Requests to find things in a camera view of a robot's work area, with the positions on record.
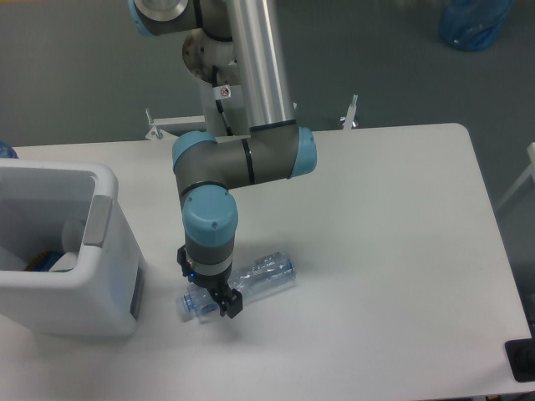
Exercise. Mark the white furniture frame right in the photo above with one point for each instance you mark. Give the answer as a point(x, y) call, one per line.
point(519, 188)

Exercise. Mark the blue trash in can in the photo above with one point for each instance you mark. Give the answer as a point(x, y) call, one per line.
point(43, 262)

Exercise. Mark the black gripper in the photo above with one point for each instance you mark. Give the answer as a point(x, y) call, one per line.
point(229, 300)

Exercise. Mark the black clamp at table edge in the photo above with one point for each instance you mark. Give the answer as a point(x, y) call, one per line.
point(520, 354)

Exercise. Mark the clear plastic water bottle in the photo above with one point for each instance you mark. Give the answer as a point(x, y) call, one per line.
point(265, 277)

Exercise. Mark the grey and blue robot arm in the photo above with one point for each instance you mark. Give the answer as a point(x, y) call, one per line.
point(251, 136)

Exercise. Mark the white plastic trash can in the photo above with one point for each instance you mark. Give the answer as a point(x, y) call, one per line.
point(101, 295)

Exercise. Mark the blue object at left edge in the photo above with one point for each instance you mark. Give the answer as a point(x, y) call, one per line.
point(7, 151)

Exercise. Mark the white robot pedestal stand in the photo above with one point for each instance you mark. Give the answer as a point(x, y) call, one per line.
point(242, 84)

